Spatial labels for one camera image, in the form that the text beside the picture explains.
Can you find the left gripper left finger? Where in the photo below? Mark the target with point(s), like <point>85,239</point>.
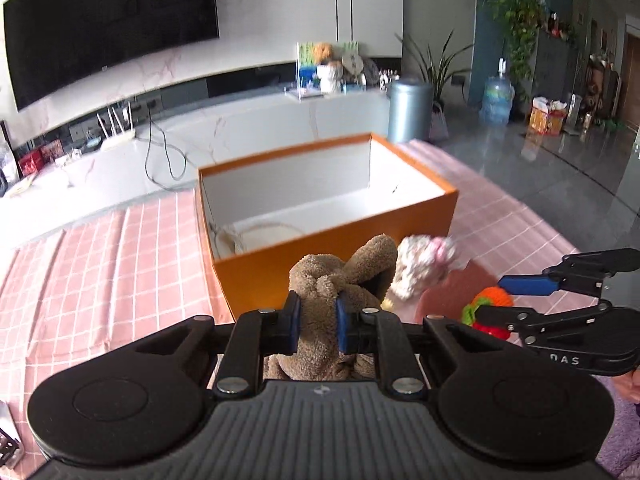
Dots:
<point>254,336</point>

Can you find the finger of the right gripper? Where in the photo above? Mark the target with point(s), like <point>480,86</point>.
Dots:
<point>583,273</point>
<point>535,317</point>

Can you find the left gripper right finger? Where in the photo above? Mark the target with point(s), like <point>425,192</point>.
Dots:
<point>392,343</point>

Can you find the red brown sponge piece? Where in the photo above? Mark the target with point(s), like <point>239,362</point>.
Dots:
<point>448,297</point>

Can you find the white pink fluffy toy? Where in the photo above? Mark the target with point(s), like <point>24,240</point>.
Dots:
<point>422,261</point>

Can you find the yellow plush on table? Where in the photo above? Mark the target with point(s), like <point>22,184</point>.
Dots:
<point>387,304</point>

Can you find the purple fluffy rug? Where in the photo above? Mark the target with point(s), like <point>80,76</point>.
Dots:
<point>620,451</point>

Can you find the orange cardboard box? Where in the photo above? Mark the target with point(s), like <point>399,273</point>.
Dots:
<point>260,214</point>

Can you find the orange gift bag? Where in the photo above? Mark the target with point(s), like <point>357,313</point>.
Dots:
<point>547,116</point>

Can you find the blue water jug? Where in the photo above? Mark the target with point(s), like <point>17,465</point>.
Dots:
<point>498,98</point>

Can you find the pink checkered tablecloth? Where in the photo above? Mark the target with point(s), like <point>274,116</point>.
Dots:
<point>91,288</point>

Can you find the white tv cabinet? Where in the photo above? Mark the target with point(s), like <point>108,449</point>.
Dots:
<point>167,152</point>

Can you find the grey metal trash can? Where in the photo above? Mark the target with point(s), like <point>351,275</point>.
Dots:
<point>411,105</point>

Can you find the white wifi router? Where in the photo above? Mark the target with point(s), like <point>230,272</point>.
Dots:
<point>116,125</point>

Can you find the green potted plant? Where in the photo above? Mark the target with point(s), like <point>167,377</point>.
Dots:
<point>437,72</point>

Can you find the teddy bear on cabinet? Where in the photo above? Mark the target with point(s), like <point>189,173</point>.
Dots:
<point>329,71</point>

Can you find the tall leafy plant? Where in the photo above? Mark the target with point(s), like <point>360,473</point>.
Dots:
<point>520,21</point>

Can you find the green picture book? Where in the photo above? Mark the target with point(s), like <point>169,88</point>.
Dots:
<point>346,52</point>

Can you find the red box on cabinet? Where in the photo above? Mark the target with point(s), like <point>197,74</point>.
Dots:
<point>32,162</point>

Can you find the black wall television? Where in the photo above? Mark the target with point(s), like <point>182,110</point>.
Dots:
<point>53,43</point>

